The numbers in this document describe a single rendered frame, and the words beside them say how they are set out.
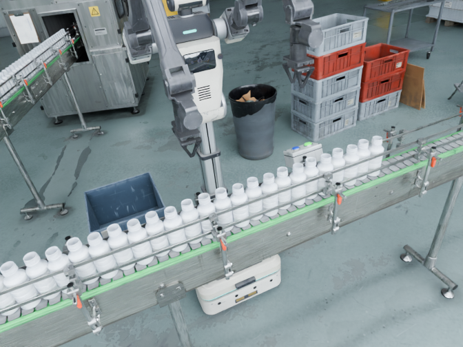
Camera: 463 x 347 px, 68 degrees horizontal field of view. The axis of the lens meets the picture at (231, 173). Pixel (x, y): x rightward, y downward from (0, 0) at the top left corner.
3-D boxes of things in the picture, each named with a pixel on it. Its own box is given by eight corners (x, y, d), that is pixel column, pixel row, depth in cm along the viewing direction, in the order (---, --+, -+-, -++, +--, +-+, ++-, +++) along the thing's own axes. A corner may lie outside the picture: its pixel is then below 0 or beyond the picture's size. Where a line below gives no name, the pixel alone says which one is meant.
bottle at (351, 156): (337, 182, 139) (340, 147, 129) (345, 175, 142) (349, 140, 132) (351, 188, 135) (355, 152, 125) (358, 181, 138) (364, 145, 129)
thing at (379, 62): (364, 83, 362) (367, 62, 349) (338, 73, 393) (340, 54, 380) (406, 69, 381) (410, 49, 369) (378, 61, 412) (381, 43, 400)
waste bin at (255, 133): (246, 168, 332) (240, 107, 296) (227, 148, 367) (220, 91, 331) (286, 154, 345) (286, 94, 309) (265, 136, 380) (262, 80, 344)
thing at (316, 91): (316, 103, 333) (317, 81, 320) (289, 91, 363) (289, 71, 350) (361, 87, 355) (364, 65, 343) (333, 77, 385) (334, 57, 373)
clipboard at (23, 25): (21, 44, 401) (8, 14, 382) (40, 41, 401) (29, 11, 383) (19, 45, 397) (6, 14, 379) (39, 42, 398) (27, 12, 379)
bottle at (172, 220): (169, 253, 116) (158, 217, 107) (171, 240, 121) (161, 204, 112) (187, 252, 116) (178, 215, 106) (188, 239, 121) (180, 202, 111)
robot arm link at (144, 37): (144, 27, 136) (130, 30, 135) (145, 16, 126) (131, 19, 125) (151, 50, 137) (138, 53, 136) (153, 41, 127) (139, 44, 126)
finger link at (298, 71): (302, 82, 127) (303, 56, 122) (314, 87, 121) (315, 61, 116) (286, 86, 125) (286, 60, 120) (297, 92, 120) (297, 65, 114)
